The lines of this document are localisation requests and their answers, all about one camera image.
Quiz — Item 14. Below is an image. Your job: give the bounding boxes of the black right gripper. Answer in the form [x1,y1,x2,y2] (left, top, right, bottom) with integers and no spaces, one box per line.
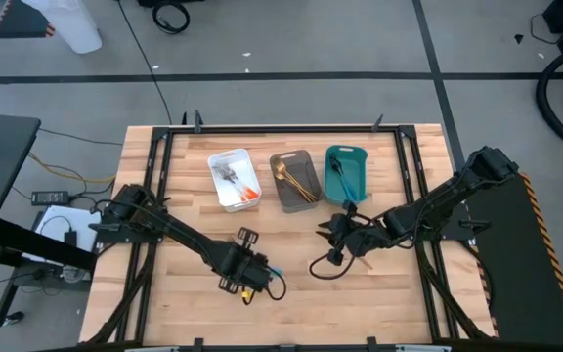
[315,199,388,268]

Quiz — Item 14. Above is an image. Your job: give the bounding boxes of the white container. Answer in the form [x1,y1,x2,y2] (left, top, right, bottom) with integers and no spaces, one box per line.
[21,0,104,55]

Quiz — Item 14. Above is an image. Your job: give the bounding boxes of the yellow floor cable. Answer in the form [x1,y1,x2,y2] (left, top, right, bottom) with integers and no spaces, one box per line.
[26,151,117,186]

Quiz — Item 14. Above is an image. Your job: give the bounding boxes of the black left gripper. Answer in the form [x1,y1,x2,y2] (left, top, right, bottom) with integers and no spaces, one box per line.
[217,226,274,295]

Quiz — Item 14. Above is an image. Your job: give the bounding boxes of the silver spoon orange handle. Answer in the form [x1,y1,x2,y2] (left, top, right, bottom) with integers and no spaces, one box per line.
[211,164,253,201]

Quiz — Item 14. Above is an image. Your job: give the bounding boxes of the black fork teal handle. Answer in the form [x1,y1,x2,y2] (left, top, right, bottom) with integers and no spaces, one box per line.
[330,154,361,201]
[328,154,356,202]
[327,155,351,197]

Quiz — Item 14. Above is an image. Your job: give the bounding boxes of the coiled black cable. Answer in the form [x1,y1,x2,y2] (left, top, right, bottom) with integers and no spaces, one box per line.
[137,0,206,36]

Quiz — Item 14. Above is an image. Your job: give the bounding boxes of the teal plastic bin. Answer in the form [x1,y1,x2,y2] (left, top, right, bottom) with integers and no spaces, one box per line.
[323,144,368,206]

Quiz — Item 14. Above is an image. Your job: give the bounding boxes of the silver fork orange handle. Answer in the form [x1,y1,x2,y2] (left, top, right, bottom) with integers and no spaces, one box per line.
[215,165,258,200]
[220,163,262,199]

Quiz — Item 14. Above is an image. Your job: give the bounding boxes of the white box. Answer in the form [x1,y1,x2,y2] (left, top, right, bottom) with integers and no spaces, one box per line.
[21,204,103,284]

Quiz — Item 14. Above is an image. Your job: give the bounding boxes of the yellow chopsticks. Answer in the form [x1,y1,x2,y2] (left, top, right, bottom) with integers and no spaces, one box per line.
[272,158,318,202]

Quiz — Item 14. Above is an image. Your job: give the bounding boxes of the black aluminium table frame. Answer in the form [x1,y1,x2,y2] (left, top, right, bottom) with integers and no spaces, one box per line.
[78,124,496,352]

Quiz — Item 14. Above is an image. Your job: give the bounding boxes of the grey translucent plastic bin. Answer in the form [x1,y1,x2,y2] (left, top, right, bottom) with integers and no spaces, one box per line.
[268,149,325,215]

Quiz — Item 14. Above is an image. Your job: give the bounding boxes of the black power adapter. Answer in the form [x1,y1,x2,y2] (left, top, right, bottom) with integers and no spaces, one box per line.
[30,190,71,207]

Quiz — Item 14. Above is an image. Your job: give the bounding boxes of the black floor cable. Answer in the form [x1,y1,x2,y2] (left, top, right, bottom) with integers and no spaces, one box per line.
[114,0,174,126]

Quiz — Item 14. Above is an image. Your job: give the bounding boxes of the black right camera cable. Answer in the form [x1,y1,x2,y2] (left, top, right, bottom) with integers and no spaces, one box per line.
[309,246,366,281]

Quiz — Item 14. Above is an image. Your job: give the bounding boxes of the small hazard-striped mat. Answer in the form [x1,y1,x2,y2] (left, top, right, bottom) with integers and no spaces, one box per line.
[0,0,57,40]

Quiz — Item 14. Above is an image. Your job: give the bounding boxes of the black camera cable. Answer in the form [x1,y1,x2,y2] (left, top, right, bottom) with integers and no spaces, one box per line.
[260,267,288,302]
[309,246,366,281]

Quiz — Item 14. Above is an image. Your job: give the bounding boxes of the black mat hazard edge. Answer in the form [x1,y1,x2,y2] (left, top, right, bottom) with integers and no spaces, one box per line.
[464,170,563,347]

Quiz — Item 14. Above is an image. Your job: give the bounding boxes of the white plastic bin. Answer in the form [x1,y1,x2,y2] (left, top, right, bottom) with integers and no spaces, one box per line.
[206,148,263,214]

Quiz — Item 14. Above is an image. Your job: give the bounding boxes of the black left camera cable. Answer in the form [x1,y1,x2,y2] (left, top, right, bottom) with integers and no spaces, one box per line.
[260,267,288,302]

